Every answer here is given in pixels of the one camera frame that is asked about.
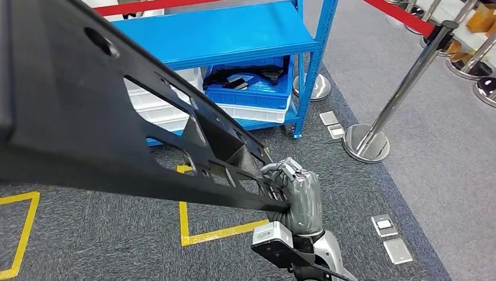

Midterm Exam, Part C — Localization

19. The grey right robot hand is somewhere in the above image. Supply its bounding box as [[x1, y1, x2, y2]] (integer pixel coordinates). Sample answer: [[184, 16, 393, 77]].
[[260, 157, 324, 237]]

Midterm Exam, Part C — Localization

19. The black plastic panel part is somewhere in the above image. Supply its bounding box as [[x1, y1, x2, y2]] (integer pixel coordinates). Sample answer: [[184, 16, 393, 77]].
[[0, 0, 292, 212]]

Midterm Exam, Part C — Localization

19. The black plastic trim part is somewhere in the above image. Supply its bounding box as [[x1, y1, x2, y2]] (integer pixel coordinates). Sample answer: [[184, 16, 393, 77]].
[[203, 64, 290, 92]]

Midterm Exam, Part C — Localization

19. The blue metal shelf rack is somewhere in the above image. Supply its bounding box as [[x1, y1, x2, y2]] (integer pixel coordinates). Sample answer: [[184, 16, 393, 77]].
[[92, 0, 340, 148]]

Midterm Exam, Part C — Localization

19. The blue plastic crate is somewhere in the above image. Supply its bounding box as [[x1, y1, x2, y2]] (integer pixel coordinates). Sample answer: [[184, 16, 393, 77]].
[[203, 56, 295, 111]]

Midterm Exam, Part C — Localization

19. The red barrier belt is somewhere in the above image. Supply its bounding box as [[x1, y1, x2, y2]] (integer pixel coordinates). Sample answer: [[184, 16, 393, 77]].
[[92, 0, 437, 37]]

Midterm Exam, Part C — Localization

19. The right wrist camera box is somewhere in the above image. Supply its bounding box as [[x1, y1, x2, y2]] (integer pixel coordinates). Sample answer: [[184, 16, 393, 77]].
[[251, 221, 311, 269]]

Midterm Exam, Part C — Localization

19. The chrome stanchion post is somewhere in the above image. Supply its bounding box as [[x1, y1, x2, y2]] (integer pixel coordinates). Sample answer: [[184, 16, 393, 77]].
[[420, 35, 463, 58], [343, 19, 460, 165], [445, 33, 496, 81], [292, 73, 332, 103], [405, 0, 443, 36], [473, 77, 496, 109]]

